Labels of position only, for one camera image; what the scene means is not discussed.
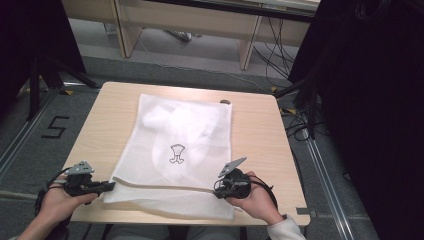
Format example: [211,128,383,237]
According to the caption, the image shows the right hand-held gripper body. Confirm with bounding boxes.
[213,157,253,200]

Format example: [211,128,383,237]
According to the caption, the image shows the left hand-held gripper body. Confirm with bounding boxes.
[63,160,101,198]

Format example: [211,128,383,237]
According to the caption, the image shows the white mesh laundry bag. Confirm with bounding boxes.
[103,93,236,221]

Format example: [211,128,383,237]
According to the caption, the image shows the person's right hand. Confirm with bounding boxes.
[225,171,285,226]

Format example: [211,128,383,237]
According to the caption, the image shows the person's left hand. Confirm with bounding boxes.
[39,184,100,225]

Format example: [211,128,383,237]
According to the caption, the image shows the person's legs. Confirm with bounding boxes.
[105,224,268,240]

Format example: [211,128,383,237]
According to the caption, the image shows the grey tape strip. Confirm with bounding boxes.
[295,207,317,217]

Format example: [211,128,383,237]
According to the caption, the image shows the white garment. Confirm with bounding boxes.
[142,102,216,143]

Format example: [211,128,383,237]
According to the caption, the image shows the black metal stand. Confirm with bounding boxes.
[273,74,323,141]
[27,54,101,122]

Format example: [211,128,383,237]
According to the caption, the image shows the black curtain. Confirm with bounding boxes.
[288,0,424,240]
[0,0,87,116]

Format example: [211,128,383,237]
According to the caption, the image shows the grey power strip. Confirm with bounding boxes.
[164,29,203,43]

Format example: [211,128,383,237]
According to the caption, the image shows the light wooden desk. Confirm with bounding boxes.
[61,0,322,72]

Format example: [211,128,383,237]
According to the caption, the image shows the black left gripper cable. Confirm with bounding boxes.
[34,166,73,216]

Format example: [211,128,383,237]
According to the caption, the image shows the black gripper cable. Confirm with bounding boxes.
[248,174,279,211]
[34,166,73,216]

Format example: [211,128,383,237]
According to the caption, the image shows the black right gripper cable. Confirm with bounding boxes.
[248,174,279,211]

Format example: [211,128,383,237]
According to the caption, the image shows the metal floor rail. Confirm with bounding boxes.
[304,134,355,240]
[0,89,59,179]

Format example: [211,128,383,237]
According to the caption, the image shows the bundle of black cables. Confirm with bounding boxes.
[251,16,303,88]

